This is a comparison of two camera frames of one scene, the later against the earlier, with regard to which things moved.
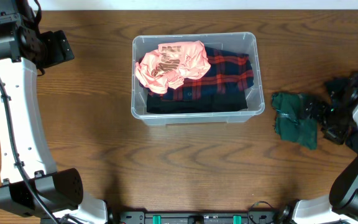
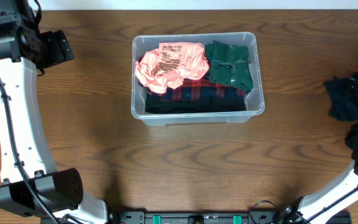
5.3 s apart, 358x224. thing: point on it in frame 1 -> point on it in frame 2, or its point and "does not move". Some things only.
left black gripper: [59, 47] does not move
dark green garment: [287, 106] -> [229, 65]
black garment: [237, 102] does not move
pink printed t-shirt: [169, 65] does not move
